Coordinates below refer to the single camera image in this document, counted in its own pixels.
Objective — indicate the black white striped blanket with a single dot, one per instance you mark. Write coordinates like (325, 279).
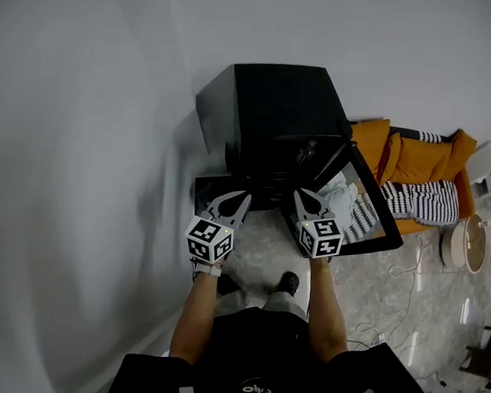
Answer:
(426, 202)

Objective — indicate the orange sofa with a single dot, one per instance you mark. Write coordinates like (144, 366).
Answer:
(416, 162)

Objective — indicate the black framed glass cabinet door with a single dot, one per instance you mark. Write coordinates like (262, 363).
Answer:
(384, 213)

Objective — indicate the white low cabinet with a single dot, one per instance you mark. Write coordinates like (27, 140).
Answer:
(488, 166)

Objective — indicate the person's right black shoe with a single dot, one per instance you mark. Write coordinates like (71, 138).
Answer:
(288, 284)

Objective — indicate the person's left forearm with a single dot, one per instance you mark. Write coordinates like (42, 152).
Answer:
(194, 321)

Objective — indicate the small striped cushion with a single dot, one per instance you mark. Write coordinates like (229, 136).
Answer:
(430, 136)

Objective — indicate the person's right leg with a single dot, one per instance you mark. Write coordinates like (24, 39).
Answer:
(284, 306)

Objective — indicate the black cabinet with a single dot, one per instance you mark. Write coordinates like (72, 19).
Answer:
(281, 103)

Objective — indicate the person's left leg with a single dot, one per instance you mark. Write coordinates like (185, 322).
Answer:
(234, 303)

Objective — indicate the white crumpled cloth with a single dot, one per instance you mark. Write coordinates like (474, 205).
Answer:
(338, 199)

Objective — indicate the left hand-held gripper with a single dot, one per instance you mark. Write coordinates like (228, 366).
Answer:
(208, 238)

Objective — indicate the person's leg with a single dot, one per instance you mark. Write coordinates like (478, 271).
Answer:
(234, 303)
(284, 306)

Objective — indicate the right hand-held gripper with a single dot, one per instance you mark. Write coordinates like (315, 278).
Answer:
(321, 237)

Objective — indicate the orange cushion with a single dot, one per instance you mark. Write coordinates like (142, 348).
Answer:
(422, 159)
(368, 148)
(389, 159)
(460, 151)

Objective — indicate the person's right forearm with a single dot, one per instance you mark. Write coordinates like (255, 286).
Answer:
(325, 310)

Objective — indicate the person's black shirt torso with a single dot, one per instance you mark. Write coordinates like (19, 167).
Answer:
(257, 347)

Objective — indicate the bottle with green cap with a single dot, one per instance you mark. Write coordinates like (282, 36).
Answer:
(309, 151)

